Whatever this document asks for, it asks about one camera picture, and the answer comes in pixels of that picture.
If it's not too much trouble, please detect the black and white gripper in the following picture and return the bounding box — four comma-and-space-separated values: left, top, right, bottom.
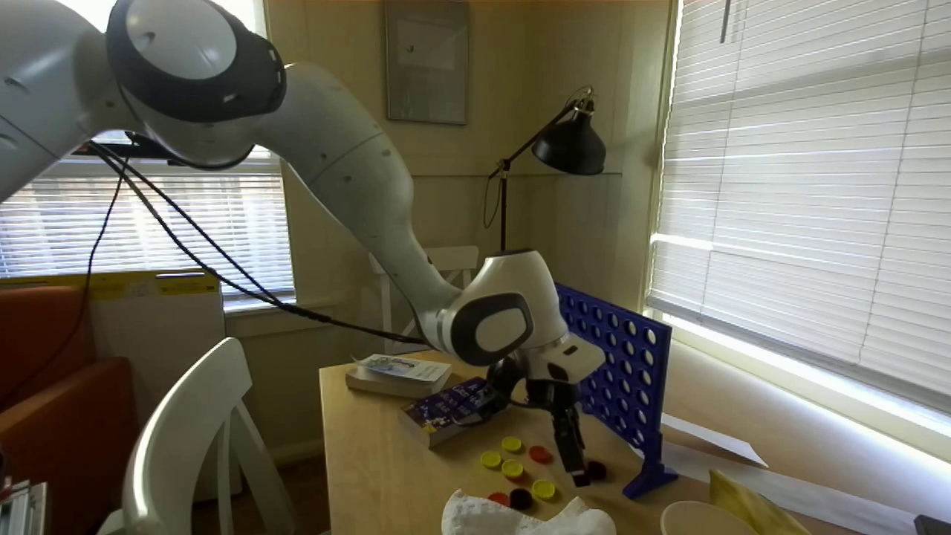
485, 337, 602, 472

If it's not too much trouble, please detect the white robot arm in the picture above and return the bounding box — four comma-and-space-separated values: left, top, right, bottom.
0, 0, 601, 477

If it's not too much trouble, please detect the yellow disc lower right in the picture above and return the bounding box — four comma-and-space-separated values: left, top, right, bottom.
498, 438, 525, 456

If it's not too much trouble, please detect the yellow disc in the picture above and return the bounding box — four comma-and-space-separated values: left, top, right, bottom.
479, 451, 504, 471
528, 480, 558, 502
498, 459, 525, 483
498, 438, 525, 456

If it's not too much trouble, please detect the black disc lower left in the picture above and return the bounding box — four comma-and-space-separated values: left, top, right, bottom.
571, 462, 607, 489

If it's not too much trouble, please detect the blue connect four grid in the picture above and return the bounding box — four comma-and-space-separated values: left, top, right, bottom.
558, 287, 675, 501

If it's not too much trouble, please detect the yellow disc middle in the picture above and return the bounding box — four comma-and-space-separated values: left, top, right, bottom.
498, 459, 525, 483

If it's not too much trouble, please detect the yellow disc left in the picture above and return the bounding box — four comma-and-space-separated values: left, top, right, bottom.
528, 480, 558, 502

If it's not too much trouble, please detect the black disc by cloth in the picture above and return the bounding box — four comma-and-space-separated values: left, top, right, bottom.
509, 489, 535, 511

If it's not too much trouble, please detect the orange disc by cloth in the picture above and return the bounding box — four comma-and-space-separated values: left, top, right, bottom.
486, 495, 510, 505

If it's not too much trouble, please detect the white paper sheet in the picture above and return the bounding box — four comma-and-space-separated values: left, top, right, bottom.
663, 416, 914, 535

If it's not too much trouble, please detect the white crumpled cloth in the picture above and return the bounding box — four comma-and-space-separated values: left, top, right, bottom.
439, 492, 619, 535

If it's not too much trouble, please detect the black desk lamp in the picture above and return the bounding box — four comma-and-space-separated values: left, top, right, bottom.
489, 86, 607, 249

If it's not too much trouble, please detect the orange sofa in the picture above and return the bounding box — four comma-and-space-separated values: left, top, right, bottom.
0, 287, 137, 535

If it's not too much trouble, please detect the framed wall picture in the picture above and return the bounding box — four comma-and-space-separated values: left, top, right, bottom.
379, 0, 470, 125

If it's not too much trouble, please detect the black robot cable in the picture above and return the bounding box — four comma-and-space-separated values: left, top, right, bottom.
0, 136, 430, 410

